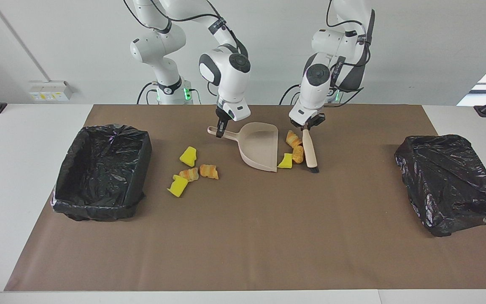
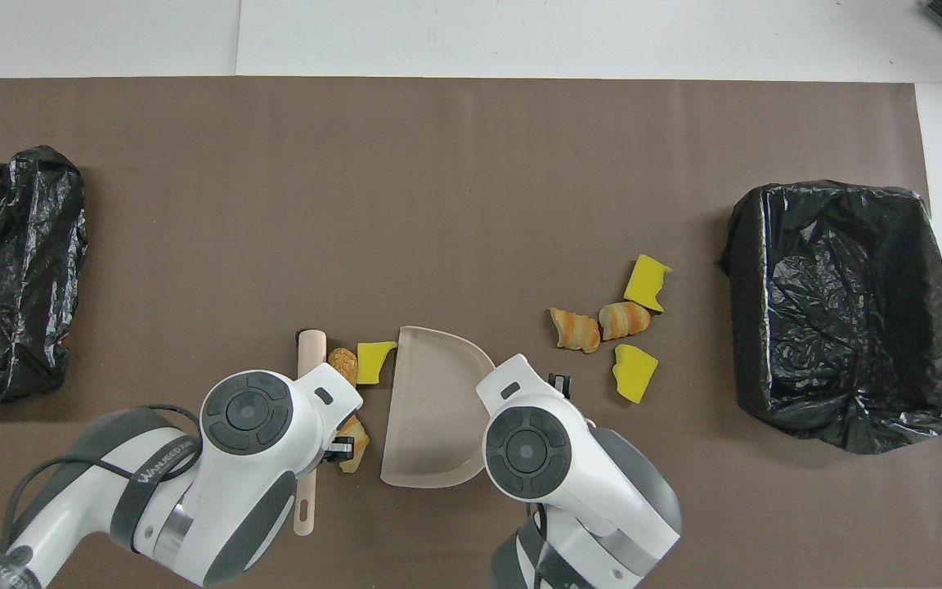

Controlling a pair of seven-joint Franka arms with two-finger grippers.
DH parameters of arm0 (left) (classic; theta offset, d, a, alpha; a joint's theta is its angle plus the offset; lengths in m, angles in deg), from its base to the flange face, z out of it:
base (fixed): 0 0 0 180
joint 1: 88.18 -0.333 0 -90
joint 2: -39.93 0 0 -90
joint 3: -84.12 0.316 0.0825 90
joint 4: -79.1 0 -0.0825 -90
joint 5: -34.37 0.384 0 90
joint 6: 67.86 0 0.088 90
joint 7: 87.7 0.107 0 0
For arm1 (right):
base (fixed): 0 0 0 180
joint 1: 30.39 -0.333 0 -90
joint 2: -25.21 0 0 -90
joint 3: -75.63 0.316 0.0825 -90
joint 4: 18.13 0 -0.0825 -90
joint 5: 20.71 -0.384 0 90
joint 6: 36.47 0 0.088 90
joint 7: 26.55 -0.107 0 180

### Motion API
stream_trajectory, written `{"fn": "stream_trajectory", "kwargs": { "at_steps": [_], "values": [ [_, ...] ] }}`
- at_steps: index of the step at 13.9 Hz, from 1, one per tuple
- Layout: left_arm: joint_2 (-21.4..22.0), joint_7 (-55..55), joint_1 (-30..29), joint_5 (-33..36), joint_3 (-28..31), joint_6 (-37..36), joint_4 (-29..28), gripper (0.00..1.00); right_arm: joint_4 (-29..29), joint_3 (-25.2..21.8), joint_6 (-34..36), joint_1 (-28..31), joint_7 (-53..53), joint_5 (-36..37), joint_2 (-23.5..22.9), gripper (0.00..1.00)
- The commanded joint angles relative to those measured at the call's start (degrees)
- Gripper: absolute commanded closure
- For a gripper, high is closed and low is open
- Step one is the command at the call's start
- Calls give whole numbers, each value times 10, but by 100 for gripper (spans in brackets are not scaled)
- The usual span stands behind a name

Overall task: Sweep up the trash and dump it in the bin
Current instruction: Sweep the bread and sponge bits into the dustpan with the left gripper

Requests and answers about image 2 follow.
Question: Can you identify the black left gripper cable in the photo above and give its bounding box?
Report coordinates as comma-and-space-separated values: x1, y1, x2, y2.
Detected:
9, 403, 202, 565

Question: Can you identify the bin wrapped in black bag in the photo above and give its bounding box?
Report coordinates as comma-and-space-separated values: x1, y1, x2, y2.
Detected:
0, 146, 89, 403

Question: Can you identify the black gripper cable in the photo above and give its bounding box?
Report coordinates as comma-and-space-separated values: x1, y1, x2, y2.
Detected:
9, 403, 202, 565
524, 503, 558, 589

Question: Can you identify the open bin lined black bag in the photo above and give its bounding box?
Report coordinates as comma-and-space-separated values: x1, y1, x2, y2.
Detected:
720, 182, 942, 455

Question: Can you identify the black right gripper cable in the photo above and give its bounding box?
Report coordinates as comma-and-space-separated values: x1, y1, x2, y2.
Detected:
524, 503, 558, 589

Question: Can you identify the brown bread bun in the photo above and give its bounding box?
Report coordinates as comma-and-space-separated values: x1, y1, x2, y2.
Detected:
327, 348, 360, 387

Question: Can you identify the orange striped croissant piece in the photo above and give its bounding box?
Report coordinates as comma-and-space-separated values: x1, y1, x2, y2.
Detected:
335, 415, 372, 474
599, 301, 652, 341
550, 308, 602, 354

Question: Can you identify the brown table mat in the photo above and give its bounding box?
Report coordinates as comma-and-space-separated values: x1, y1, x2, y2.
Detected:
0, 76, 942, 589

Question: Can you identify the beige hand brush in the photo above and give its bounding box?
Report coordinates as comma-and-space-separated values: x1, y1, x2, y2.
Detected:
294, 329, 329, 537

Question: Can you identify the pale pink plastic dustpan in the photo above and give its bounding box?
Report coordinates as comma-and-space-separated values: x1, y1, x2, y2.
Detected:
379, 326, 496, 490

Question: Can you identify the yellow sponge piece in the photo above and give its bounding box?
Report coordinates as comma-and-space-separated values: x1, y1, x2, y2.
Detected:
624, 254, 673, 314
612, 344, 659, 405
356, 340, 399, 386

